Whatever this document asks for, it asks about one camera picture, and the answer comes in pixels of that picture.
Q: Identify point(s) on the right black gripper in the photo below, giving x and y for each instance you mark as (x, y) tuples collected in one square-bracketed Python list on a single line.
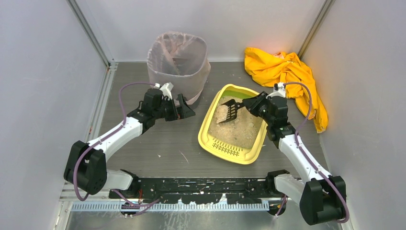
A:
[(253, 104)]

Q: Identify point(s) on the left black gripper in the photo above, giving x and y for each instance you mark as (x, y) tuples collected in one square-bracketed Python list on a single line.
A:
[(177, 110)]

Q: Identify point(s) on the black litter scoop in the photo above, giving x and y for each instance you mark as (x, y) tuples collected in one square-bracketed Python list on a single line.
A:
[(228, 111)]

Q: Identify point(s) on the yellow litter box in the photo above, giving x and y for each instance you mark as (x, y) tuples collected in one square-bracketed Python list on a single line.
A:
[(239, 141)]

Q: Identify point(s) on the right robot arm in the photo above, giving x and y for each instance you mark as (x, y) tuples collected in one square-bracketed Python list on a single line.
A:
[(321, 196)]

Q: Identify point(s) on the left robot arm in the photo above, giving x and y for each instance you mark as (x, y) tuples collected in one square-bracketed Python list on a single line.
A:
[(86, 167)]

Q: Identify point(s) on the yellow cloth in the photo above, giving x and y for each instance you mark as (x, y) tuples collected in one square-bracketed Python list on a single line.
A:
[(268, 69)]

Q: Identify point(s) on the trash bin with pink bag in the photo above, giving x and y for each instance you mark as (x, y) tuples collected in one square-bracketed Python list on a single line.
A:
[(181, 59)]

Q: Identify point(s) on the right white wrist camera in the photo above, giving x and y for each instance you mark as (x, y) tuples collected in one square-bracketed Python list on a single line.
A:
[(278, 90)]

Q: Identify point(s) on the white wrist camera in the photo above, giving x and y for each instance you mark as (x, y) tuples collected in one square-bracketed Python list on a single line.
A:
[(166, 89), (278, 90)]

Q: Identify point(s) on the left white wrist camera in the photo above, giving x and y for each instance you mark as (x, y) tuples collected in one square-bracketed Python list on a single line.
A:
[(166, 89)]

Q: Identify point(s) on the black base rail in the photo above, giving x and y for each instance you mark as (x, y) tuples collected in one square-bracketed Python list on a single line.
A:
[(200, 190)]

